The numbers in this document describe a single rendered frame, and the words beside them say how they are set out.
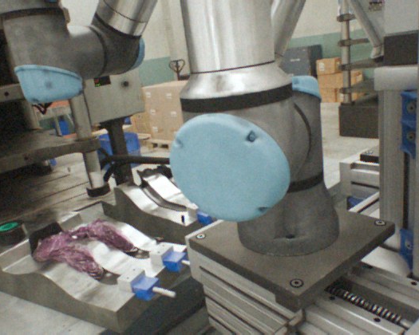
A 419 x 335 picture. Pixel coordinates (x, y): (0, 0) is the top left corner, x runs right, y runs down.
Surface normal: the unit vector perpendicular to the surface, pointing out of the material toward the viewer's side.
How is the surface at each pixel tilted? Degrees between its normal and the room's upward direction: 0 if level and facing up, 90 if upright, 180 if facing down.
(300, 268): 0
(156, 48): 90
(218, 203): 97
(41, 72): 93
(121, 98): 90
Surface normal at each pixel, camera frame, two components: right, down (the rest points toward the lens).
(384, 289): -0.14, -0.94
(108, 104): 0.68, 0.13
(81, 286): 0.20, -0.86
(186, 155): -0.39, 0.45
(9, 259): 0.82, -0.13
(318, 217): 0.46, -0.11
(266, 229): -0.55, 0.03
